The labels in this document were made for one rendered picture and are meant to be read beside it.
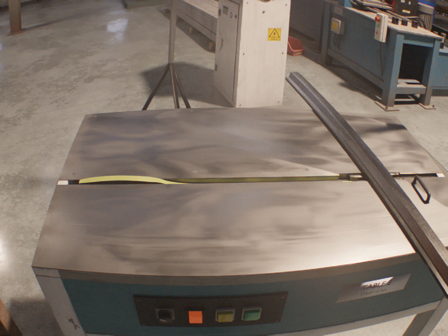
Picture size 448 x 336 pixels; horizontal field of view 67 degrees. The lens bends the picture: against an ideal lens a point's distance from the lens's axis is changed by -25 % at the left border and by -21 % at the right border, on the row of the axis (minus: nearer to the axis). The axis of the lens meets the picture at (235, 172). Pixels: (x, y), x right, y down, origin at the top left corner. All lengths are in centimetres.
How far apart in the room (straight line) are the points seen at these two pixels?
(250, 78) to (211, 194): 205
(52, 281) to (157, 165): 36
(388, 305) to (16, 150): 235
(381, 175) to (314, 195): 16
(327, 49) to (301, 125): 307
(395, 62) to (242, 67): 128
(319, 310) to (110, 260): 38
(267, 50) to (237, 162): 194
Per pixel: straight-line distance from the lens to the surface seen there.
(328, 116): 108
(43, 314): 156
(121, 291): 66
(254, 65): 276
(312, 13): 470
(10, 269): 178
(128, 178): 80
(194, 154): 88
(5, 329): 89
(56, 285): 69
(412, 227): 77
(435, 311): 100
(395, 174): 93
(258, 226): 70
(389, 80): 332
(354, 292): 74
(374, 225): 76
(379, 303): 82
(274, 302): 69
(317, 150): 94
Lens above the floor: 119
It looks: 33 degrees down
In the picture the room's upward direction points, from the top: 4 degrees clockwise
